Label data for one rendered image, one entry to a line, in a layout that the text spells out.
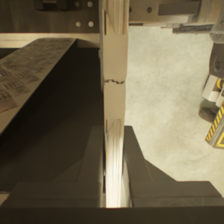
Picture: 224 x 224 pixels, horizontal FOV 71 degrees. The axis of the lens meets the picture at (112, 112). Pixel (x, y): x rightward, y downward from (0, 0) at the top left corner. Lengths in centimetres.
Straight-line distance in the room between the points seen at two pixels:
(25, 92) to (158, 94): 92
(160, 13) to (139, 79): 88
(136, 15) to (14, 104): 25
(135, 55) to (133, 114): 41
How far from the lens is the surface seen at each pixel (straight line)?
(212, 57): 34
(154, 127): 126
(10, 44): 100
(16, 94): 37
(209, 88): 116
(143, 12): 23
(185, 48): 114
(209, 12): 22
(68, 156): 23
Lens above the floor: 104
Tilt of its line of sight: 64 degrees down
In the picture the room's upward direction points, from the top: 178 degrees clockwise
